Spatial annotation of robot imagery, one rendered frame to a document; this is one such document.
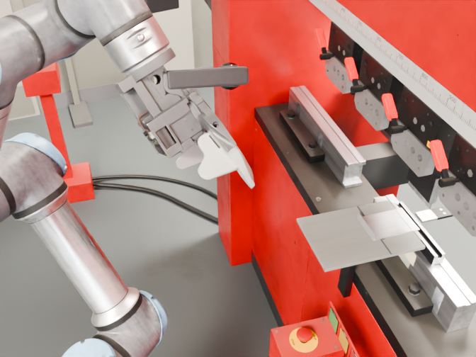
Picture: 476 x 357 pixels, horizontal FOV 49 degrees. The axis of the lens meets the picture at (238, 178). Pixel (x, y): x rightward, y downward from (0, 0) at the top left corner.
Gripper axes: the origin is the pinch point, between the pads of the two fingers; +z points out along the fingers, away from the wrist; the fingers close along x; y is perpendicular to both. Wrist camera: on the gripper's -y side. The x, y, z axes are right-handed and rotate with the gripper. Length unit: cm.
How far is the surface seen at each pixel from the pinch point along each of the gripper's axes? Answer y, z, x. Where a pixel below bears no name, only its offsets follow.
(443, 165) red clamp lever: -41, 28, -14
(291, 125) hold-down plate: -51, 27, -100
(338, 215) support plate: -29, 39, -46
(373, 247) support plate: -28, 45, -35
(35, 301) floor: 68, 48, -177
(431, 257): -37, 54, -29
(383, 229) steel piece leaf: -34, 45, -38
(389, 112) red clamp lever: -46, 19, -32
